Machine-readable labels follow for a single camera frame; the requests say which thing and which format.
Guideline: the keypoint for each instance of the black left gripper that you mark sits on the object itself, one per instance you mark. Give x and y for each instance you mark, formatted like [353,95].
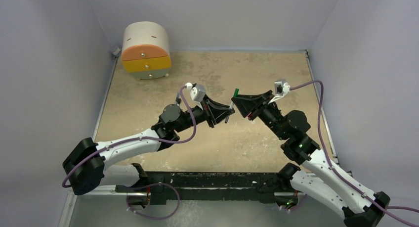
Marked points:
[217,113]

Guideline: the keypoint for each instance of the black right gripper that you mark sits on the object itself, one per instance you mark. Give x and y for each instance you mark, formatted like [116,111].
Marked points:
[262,105]

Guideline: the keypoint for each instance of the white marker black tip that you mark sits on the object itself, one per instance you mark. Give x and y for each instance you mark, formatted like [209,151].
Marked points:
[231,111]

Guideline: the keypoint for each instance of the green pen cap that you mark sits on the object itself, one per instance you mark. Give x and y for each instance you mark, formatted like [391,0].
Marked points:
[236,91]

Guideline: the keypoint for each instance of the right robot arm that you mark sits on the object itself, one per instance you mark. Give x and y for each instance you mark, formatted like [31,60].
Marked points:
[310,169]

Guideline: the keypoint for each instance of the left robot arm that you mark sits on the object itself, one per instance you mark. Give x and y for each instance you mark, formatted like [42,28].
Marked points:
[85,166]

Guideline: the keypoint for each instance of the small three-drawer pastel cabinet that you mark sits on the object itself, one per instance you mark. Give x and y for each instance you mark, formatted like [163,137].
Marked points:
[145,51]

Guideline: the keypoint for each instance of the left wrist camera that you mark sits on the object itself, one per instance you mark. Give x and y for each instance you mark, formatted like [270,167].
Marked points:
[197,92]

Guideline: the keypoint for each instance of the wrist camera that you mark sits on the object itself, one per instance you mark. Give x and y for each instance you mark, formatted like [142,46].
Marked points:
[282,88]
[197,92]

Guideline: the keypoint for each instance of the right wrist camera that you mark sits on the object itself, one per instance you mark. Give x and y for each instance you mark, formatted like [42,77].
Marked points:
[282,88]

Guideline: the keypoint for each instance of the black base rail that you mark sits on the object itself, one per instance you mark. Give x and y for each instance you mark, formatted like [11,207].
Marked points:
[157,187]

